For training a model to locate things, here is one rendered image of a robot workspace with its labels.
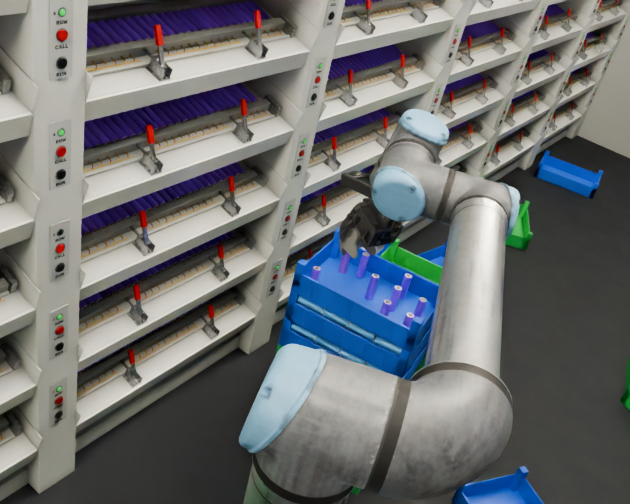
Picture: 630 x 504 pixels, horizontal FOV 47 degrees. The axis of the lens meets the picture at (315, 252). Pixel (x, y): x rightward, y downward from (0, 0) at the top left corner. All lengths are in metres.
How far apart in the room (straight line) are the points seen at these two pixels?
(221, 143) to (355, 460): 1.01
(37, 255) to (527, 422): 1.49
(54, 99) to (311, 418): 0.71
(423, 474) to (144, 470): 1.20
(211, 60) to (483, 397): 0.94
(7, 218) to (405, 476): 0.82
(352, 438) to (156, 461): 1.20
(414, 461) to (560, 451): 1.55
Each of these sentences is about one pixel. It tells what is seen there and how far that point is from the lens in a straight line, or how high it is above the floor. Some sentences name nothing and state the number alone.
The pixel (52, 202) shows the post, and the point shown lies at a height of 0.75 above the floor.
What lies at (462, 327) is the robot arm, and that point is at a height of 0.95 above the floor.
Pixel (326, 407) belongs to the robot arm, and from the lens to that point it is 0.69.
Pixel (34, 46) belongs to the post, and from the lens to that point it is 1.15.
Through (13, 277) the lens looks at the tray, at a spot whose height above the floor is 0.58.
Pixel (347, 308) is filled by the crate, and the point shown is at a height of 0.51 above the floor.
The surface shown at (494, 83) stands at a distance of 2.97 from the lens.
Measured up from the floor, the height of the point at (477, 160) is 0.25.
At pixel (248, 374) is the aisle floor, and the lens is 2.08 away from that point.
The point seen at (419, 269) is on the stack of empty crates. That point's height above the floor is 0.34.
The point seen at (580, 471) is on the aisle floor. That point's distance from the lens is 2.21.
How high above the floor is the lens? 1.44
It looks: 33 degrees down
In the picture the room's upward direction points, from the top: 14 degrees clockwise
